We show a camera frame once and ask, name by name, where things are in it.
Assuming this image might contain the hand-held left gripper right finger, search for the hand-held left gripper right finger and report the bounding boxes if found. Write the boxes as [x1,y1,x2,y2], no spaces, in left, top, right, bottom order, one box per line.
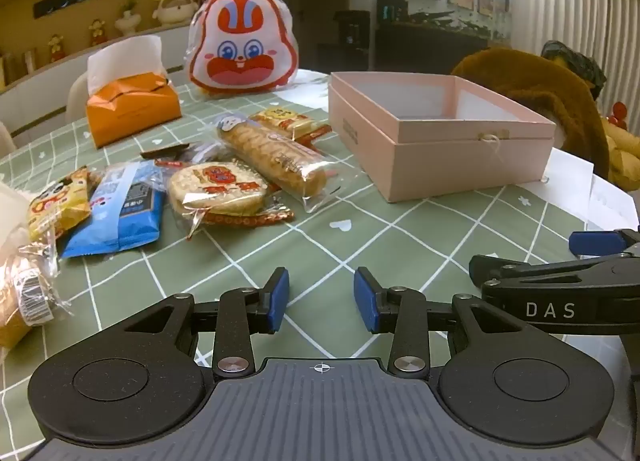
[353,267,522,378]

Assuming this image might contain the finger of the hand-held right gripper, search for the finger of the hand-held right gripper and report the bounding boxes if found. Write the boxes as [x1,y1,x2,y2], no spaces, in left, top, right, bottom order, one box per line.
[469,252,640,289]
[568,228,640,260]

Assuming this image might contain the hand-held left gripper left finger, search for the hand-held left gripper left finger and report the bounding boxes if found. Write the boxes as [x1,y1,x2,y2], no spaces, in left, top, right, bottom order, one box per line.
[123,267,291,378]

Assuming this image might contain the pink cardboard box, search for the pink cardboard box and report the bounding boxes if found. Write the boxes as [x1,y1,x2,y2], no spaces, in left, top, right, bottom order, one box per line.
[328,71,557,204]

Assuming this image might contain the round rice cracker packet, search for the round rice cracker packet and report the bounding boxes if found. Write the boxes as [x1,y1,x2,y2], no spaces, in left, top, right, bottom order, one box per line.
[165,161,296,242]

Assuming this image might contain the long biscuit packet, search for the long biscuit packet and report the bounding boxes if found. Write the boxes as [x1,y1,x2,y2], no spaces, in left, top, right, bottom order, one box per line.
[214,113,339,214]

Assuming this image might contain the small yellow red packet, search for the small yellow red packet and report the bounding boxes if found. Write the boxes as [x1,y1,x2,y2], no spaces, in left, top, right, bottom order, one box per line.
[248,109,317,138]

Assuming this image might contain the white paper sheet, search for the white paper sheet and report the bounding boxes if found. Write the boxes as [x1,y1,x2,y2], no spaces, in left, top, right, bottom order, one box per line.
[538,146,640,232]

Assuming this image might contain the yellow brown plush toy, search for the yellow brown plush toy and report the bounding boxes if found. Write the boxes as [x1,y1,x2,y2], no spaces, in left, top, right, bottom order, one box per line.
[603,101,640,190]

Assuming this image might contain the brown fuzzy cloth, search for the brown fuzzy cloth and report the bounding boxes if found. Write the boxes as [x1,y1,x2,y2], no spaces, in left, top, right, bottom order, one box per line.
[450,45,612,182]

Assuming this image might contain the thin red stick packet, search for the thin red stick packet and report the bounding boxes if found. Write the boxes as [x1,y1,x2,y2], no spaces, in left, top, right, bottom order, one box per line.
[295,124,333,146]

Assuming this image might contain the dark plush toy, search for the dark plush toy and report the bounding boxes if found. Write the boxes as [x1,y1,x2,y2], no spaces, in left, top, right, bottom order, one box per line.
[541,40,607,98]

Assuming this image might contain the blue snack packet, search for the blue snack packet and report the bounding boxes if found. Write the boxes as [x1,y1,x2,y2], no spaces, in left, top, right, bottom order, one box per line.
[59,161,167,260]

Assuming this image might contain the dark brown snack packet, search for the dark brown snack packet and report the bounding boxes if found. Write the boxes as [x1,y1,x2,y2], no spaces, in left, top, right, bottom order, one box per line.
[140,143,191,160]

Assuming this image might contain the black cabinet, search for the black cabinet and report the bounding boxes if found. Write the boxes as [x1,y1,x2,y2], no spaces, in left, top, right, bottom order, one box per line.
[374,0,513,74]

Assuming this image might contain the white curtain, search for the white curtain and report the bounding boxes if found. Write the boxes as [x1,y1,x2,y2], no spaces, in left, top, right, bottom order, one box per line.
[514,0,640,134]

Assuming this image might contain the yellow cartoon snack packet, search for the yellow cartoon snack packet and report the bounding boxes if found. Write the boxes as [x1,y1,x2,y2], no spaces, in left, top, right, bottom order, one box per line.
[26,166,93,243]

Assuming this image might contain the clear wrapped barcode packet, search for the clear wrapped barcode packet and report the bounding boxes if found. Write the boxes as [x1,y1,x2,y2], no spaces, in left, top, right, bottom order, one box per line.
[0,236,73,328]

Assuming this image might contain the orange tissue pack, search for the orange tissue pack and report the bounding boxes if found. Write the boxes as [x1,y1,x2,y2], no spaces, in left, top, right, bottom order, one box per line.
[85,35,183,150]

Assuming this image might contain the white red rabbit bag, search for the white red rabbit bag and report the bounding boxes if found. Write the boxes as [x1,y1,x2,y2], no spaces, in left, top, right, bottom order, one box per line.
[186,0,301,98]

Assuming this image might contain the black appliance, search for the black appliance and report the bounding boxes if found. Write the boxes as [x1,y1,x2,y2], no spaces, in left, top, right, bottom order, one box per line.
[318,10,374,72]

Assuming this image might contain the orange yellow packet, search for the orange yellow packet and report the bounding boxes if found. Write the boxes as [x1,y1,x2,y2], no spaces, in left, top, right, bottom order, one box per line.
[0,281,32,348]

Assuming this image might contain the white yellow plush toy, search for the white yellow plush toy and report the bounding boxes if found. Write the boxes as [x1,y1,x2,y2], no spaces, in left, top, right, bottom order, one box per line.
[152,0,195,28]

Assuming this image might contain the white vase with plant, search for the white vase with plant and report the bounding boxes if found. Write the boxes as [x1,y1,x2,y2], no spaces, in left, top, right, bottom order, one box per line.
[114,0,142,38]

